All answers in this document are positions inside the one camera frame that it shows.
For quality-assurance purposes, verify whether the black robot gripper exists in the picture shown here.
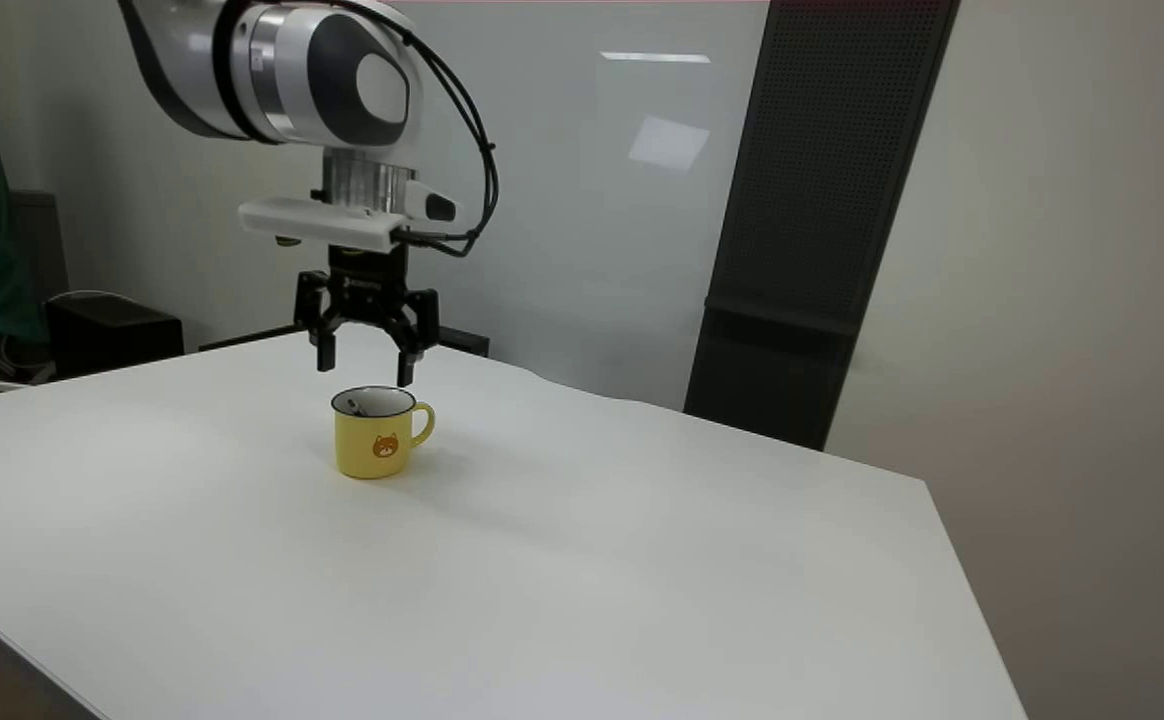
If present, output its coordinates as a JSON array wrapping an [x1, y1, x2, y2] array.
[[292, 244, 444, 392]]

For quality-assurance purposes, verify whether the yellow enamel mug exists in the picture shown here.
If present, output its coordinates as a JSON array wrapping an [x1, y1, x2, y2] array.
[[327, 379, 440, 485]]

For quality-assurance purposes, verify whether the black box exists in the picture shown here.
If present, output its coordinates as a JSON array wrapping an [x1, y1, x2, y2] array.
[[44, 286, 186, 382]]

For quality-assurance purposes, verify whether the grey chair back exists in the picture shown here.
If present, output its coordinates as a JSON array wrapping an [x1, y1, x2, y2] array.
[[2, 188, 75, 305]]

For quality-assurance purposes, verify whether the dark vertical pillar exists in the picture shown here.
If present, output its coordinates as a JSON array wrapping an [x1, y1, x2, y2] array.
[[678, 0, 963, 456]]

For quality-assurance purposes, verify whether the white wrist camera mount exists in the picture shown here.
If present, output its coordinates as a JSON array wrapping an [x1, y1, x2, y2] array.
[[231, 193, 460, 254]]

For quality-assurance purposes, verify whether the white glossy wall panel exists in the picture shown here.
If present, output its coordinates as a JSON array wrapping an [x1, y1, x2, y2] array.
[[327, 0, 770, 412]]

